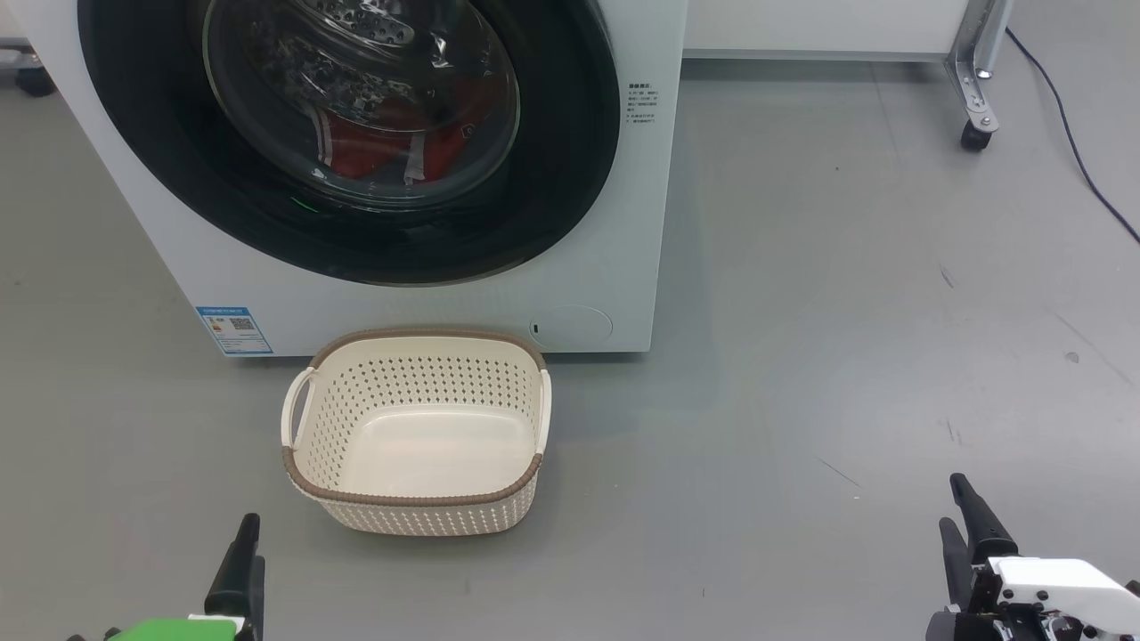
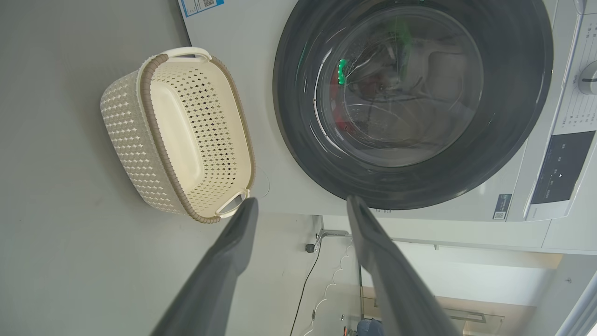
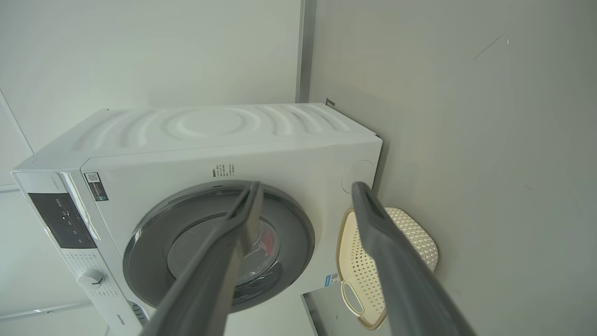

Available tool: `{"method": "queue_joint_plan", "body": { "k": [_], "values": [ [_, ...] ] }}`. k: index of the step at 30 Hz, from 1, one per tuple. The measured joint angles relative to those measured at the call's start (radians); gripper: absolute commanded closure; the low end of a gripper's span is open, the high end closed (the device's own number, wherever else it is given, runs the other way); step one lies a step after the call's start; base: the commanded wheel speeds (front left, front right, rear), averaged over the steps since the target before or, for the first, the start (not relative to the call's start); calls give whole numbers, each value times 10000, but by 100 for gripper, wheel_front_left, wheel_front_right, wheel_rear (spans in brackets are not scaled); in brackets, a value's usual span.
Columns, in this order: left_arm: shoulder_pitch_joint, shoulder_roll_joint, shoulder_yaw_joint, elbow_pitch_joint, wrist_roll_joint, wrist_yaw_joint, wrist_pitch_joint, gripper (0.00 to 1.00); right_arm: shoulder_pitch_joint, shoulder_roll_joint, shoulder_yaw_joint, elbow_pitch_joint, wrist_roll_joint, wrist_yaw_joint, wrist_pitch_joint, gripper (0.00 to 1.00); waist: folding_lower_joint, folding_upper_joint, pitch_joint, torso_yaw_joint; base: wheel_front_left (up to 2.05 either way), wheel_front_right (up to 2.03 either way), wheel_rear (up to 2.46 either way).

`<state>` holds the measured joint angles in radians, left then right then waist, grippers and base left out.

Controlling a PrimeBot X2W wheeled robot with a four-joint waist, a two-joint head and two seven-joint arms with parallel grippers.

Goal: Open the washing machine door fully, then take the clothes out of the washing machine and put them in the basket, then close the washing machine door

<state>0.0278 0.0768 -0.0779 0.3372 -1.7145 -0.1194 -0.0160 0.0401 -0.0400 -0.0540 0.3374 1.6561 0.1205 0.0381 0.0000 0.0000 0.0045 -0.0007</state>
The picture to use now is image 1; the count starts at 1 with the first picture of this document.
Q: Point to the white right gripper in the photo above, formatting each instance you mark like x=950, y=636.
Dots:
x=1060, y=588

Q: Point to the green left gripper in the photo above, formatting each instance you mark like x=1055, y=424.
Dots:
x=178, y=629

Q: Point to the red garment with white stripes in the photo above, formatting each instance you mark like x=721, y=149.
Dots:
x=374, y=151

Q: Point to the black-rimmed glass washer door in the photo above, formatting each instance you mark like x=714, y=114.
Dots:
x=570, y=160

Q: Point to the cream perforated laundry basket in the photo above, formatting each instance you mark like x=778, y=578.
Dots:
x=427, y=445

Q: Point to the white front-load washing machine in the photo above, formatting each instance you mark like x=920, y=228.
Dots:
x=427, y=307

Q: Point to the stainless steel washing machine drum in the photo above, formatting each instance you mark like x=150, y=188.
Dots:
x=356, y=36

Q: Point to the blue energy label sticker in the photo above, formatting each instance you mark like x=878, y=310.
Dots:
x=234, y=330

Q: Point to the black caster wheel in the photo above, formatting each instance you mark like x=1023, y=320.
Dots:
x=36, y=80
x=975, y=136

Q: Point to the white partition board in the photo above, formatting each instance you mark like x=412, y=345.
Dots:
x=819, y=27

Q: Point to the small printed text label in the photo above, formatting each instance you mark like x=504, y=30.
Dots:
x=641, y=100

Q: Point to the metal partition frame leg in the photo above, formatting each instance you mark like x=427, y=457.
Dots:
x=975, y=62

